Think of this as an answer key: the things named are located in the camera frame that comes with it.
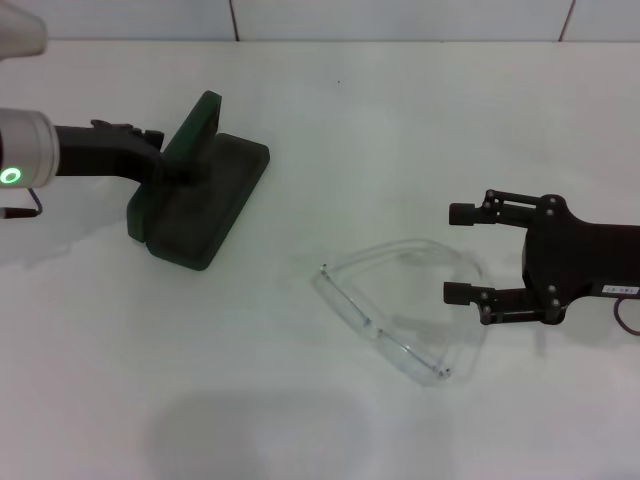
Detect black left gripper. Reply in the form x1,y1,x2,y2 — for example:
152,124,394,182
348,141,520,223
53,118,199,189

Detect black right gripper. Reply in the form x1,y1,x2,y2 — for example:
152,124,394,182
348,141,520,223
442,188,640,327

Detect green glasses case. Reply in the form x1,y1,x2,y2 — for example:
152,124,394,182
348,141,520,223
124,89,272,274

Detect clear white glasses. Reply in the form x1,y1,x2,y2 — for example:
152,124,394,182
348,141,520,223
313,238,494,389

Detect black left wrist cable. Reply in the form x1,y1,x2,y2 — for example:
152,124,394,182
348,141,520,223
0,187,44,220

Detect dark right wrist cable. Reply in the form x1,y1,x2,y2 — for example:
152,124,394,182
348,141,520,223
612,297,640,337

